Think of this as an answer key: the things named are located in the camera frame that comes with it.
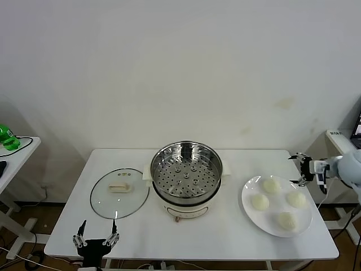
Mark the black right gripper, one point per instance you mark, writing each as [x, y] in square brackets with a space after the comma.
[307, 169]

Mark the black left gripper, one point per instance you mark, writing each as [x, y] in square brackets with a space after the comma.
[91, 248]

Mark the white steamed baozi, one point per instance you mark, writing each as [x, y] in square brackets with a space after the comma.
[287, 220]
[296, 199]
[260, 202]
[271, 185]

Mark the round glass pot lid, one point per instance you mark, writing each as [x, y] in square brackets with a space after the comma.
[119, 194]

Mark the stainless steel steamer basket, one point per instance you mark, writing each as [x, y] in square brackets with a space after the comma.
[186, 175]

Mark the white side desk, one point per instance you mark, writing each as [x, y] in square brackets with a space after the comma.
[337, 141]
[25, 152]

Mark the white round plate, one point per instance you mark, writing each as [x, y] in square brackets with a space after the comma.
[270, 217]

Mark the white floor power strip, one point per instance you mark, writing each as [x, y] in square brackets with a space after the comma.
[167, 266]

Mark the green plastic bottle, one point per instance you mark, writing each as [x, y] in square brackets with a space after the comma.
[8, 138]

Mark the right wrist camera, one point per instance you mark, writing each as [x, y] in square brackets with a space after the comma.
[318, 168]

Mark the white wall socket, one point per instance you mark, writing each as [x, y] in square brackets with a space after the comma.
[46, 186]

